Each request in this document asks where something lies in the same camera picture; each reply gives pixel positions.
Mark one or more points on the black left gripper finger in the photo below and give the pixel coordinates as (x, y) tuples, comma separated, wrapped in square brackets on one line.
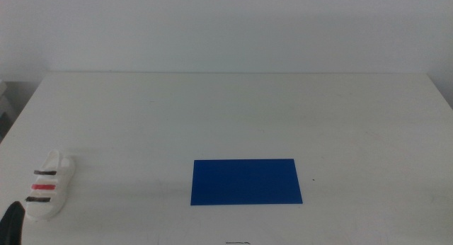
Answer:
[(11, 225)]

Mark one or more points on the blue rectangular mat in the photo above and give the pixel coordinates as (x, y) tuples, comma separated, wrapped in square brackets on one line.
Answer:
[(246, 182)]

